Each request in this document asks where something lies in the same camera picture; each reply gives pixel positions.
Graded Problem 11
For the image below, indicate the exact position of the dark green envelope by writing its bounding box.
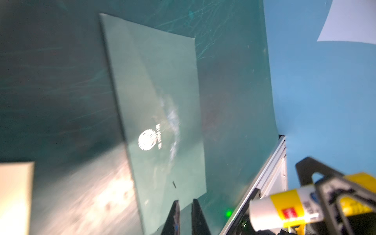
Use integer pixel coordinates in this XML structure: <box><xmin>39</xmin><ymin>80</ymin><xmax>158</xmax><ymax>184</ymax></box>
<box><xmin>100</xmin><ymin>13</ymin><xmax>207</xmax><ymax>235</ymax></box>

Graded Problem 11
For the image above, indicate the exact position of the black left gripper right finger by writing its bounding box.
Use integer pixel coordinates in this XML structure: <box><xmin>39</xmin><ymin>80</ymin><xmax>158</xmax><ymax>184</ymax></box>
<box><xmin>192</xmin><ymin>199</ymin><xmax>211</xmax><ymax>235</ymax></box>

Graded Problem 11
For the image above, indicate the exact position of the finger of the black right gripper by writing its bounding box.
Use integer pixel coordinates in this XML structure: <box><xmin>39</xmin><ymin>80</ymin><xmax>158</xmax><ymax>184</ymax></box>
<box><xmin>315</xmin><ymin>175</ymin><xmax>376</xmax><ymax>235</ymax></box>
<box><xmin>295</xmin><ymin>157</ymin><xmax>344</xmax><ymax>188</ymax></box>

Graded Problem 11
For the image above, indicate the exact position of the cream yellow envelope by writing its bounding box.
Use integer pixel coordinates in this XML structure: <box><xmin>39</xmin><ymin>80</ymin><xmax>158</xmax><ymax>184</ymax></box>
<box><xmin>1</xmin><ymin>162</ymin><xmax>34</xmax><ymax>235</ymax></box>

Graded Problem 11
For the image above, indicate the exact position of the aluminium front mounting rail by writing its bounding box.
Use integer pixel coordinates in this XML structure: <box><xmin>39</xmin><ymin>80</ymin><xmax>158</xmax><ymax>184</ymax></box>
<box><xmin>220</xmin><ymin>135</ymin><xmax>288</xmax><ymax>235</ymax></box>

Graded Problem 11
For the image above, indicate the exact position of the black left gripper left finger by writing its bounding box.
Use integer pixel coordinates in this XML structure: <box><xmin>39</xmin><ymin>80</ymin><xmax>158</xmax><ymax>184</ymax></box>
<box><xmin>161</xmin><ymin>200</ymin><xmax>180</xmax><ymax>235</ymax></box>

